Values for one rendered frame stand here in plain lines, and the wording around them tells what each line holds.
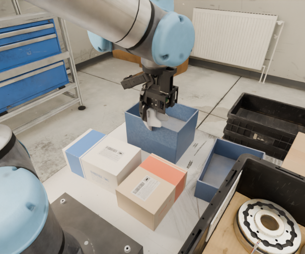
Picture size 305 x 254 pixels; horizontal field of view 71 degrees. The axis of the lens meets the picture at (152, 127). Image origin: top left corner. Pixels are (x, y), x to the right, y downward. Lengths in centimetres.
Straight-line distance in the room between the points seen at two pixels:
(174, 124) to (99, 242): 44
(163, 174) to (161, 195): 7
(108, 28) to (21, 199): 25
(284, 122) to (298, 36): 174
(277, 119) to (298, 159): 88
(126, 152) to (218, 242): 33
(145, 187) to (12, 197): 31
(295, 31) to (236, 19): 65
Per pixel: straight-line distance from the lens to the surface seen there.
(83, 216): 58
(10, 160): 45
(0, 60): 192
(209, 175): 70
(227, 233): 46
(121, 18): 30
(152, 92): 56
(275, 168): 45
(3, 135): 45
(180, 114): 78
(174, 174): 59
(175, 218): 61
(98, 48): 45
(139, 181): 58
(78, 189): 69
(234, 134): 126
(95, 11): 28
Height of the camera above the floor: 122
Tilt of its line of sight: 37 degrees down
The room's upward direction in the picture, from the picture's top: straight up
